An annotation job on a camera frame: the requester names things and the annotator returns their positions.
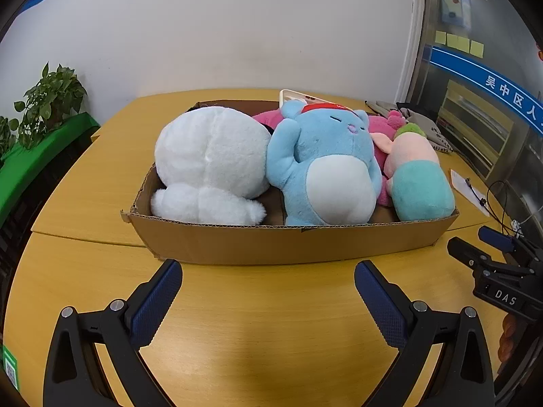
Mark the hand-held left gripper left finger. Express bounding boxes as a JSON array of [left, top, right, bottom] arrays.
[[42, 258, 191, 407]]

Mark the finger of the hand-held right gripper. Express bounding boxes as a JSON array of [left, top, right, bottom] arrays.
[[447, 237, 506, 273], [478, 226, 543, 264]]

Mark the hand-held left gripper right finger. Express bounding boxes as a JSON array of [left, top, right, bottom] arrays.
[[355, 260, 495, 407]]

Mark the pink and teal plush toy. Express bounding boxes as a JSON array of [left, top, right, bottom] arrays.
[[369, 122, 456, 222]]

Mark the brown cardboard box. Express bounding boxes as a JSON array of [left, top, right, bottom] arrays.
[[120, 99, 461, 266]]

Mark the blue plush bear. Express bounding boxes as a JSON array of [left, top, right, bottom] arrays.
[[266, 99, 382, 226]]

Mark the person's right hand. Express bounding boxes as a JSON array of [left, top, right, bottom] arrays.
[[502, 313, 522, 362]]

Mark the white paper card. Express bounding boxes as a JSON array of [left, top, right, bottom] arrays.
[[450, 169, 493, 217]]

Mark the white plush toy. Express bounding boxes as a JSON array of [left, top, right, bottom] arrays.
[[150, 107, 272, 225]]

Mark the blue banner stripe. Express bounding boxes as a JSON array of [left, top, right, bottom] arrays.
[[428, 46, 543, 130]]

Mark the white phone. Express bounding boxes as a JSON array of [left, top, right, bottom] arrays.
[[279, 89, 324, 109]]

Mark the green potted plant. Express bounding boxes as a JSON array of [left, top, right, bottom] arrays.
[[0, 63, 88, 157]]

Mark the cartoon poster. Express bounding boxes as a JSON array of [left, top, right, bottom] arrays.
[[439, 0, 472, 27]]

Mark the black cable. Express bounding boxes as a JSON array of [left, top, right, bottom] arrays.
[[464, 177, 523, 238]]

